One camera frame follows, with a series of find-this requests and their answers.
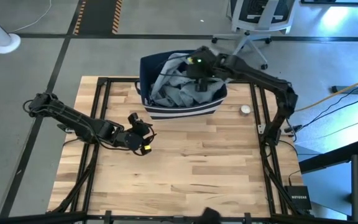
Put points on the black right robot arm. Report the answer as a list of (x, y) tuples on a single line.
[(259, 76)]

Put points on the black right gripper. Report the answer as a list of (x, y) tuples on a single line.
[(202, 63)]

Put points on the small round metal tin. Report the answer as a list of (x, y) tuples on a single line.
[(245, 109)]

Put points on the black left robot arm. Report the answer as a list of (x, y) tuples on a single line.
[(73, 121)]

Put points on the black Netgear router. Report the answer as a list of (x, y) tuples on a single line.
[(298, 197)]

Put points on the white pole with round base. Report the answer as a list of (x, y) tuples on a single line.
[(2, 42)]

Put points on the navy white-striped laundry basket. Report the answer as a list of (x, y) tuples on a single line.
[(182, 112)]

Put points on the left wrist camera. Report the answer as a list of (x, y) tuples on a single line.
[(133, 119)]

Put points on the white office chair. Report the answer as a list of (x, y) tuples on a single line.
[(259, 15)]

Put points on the black desk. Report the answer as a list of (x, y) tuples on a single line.
[(331, 160)]

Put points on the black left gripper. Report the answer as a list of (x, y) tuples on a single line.
[(132, 138)]

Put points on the black aluminium frame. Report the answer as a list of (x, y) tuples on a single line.
[(120, 80)]

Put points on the black blurred object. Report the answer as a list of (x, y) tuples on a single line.
[(210, 216)]

